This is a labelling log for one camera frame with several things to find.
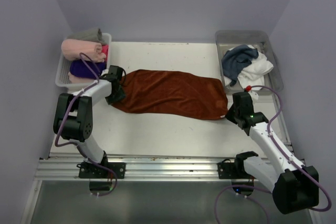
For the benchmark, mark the pale pink lower towel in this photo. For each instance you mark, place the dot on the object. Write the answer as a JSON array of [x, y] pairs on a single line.
[[77, 80]]

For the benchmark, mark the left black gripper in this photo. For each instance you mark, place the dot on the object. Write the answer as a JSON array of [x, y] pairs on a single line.
[[119, 96]]

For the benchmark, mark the brown rust towel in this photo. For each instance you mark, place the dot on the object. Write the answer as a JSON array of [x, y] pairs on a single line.
[[173, 92]]

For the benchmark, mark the white plastic basket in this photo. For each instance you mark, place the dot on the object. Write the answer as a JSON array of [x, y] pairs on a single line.
[[62, 77]]

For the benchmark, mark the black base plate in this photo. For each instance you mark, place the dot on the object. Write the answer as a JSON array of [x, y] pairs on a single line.
[[227, 169], [91, 171]]

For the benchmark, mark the clear plastic bin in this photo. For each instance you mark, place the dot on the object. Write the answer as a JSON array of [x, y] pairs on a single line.
[[227, 39]]

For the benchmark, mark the white crumpled towel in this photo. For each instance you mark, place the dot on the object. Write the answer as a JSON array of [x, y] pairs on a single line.
[[254, 74]]

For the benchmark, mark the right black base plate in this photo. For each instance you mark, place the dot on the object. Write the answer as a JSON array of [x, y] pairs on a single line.
[[227, 169]]

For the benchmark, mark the blue grey towel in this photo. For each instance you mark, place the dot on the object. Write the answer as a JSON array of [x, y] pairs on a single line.
[[236, 59]]

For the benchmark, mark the light pink rolled towel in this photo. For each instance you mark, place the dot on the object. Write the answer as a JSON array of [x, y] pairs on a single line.
[[71, 49]]

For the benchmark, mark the aluminium mounting rail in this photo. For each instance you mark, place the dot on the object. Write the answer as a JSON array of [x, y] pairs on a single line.
[[63, 167]]

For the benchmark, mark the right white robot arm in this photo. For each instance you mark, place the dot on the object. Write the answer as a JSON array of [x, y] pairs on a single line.
[[292, 184]]

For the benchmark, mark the purple rolled towel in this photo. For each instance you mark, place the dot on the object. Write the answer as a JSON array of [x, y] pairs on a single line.
[[79, 69]]

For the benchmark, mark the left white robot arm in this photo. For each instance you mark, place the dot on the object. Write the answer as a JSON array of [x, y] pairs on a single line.
[[73, 121]]

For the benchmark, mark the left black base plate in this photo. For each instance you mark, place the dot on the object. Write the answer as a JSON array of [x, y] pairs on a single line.
[[91, 171]]

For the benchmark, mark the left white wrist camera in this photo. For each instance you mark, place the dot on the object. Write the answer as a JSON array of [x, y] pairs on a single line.
[[104, 72]]

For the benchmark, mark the grey rolled towel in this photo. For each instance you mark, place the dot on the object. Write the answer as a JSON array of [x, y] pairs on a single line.
[[92, 34]]

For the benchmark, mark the hot pink rolled towel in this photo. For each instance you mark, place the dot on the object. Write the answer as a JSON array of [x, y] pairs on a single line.
[[105, 51]]

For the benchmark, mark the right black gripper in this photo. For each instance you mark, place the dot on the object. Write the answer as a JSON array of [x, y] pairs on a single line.
[[229, 115]]

